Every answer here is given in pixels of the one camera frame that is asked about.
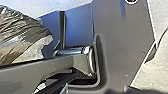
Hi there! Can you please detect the grey robot torso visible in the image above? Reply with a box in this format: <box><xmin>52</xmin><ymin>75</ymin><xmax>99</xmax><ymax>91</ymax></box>
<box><xmin>0</xmin><ymin>44</ymin><xmax>99</xmax><ymax>94</ymax></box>

